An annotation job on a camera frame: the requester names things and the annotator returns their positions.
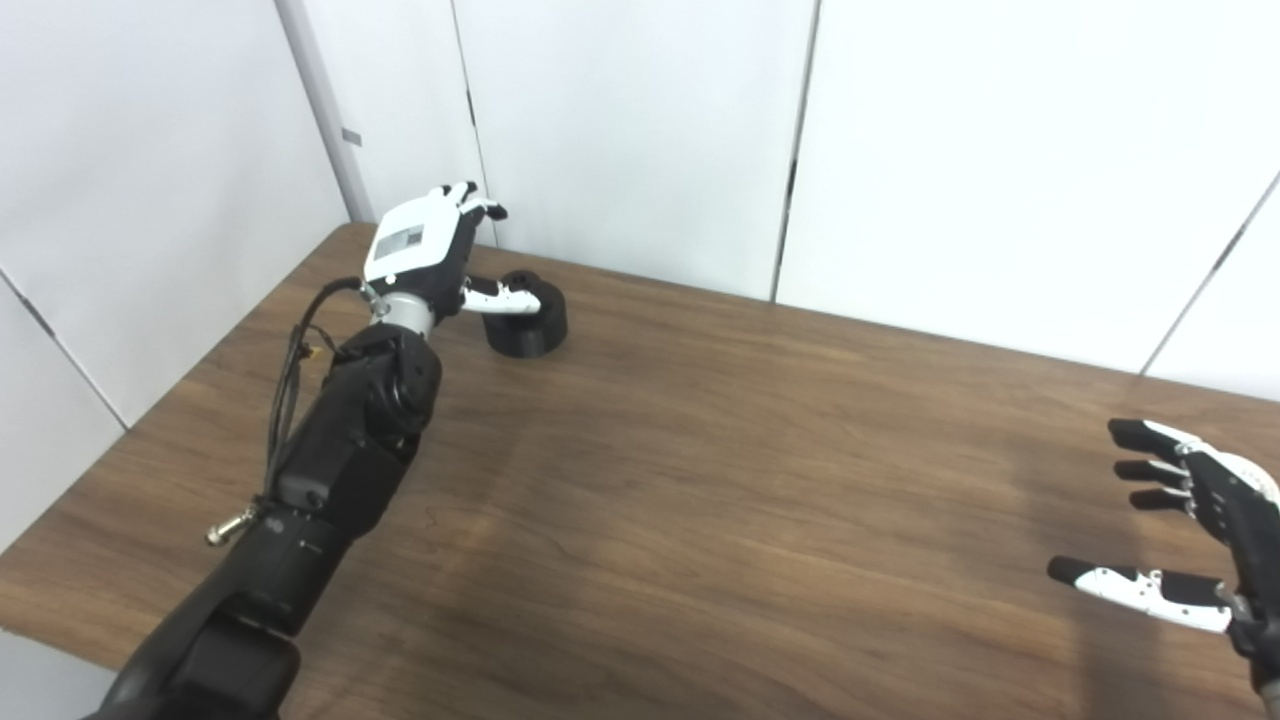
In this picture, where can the round black plastic part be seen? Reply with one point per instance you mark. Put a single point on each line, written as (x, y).
(530, 330)

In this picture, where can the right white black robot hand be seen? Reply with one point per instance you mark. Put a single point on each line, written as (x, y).
(1255, 540)

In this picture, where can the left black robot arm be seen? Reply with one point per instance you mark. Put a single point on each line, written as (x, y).
(330, 480)

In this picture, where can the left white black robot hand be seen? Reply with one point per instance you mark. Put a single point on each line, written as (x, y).
(415, 255)

